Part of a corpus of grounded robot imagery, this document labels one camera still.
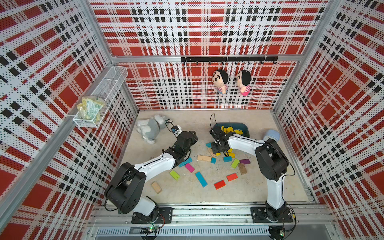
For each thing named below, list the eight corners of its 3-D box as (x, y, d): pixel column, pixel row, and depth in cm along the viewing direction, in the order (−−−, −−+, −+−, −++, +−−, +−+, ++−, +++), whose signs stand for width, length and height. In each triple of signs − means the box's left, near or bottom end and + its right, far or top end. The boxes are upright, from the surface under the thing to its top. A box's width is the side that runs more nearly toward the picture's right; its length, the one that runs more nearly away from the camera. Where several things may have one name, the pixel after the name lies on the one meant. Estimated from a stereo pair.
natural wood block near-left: (151, 185, 86) (150, 184, 84) (156, 181, 87) (155, 179, 85) (158, 194, 82) (157, 193, 80) (163, 190, 84) (162, 188, 82)
